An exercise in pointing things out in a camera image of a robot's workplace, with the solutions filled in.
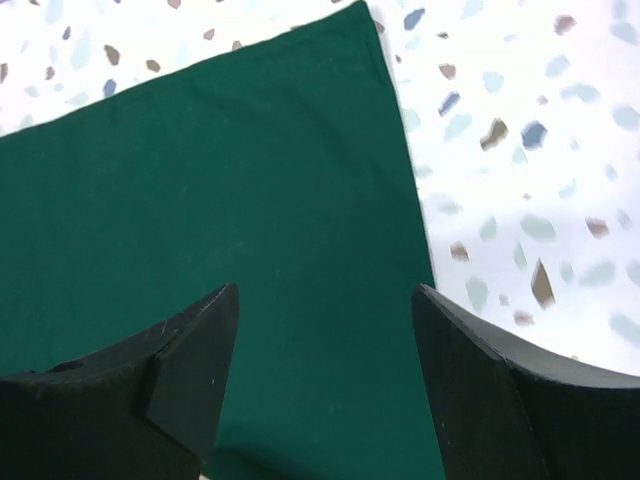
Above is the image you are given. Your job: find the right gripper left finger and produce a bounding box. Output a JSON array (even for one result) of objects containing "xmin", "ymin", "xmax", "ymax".
[{"xmin": 1, "ymin": 283, "xmax": 239, "ymax": 480}]

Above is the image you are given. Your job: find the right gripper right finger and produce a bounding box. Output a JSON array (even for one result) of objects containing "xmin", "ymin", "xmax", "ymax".
[{"xmin": 412, "ymin": 285, "xmax": 639, "ymax": 480}]

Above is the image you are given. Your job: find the green surgical cloth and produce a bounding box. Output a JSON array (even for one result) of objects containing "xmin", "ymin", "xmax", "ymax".
[{"xmin": 1, "ymin": 1, "xmax": 444, "ymax": 479}]

